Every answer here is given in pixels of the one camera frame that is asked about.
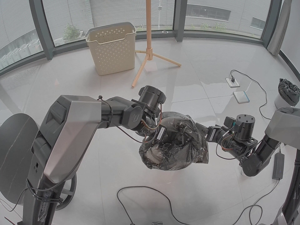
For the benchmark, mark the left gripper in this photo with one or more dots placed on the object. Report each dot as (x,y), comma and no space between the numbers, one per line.
(160,132)

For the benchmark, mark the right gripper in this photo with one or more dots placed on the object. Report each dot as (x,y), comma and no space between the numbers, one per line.
(212,133)

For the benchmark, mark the black plastic bag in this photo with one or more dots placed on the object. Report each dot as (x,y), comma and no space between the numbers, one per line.
(178,149)
(287,90)

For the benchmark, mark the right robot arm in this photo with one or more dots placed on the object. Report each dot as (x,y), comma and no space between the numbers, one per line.
(264,149)

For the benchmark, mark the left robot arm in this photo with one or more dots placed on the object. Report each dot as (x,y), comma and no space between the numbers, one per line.
(77,125)

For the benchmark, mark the black power adapter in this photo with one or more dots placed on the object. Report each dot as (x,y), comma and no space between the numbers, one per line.
(278,165)

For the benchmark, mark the cream perforated plastic basket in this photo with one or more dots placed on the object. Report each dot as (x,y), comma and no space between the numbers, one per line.
(112,55)

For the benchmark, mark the wooden coat rack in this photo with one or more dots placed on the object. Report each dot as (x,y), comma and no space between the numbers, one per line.
(149,20)

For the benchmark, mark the window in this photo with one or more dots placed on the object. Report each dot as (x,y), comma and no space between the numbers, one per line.
(182,8)

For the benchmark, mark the pale grey curtain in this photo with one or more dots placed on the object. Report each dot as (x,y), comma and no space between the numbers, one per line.
(280,20)

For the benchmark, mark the round dark grey table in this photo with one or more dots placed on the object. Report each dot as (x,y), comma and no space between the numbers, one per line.
(16,149)

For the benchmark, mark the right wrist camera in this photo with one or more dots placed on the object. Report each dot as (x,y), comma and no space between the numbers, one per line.
(229,121)

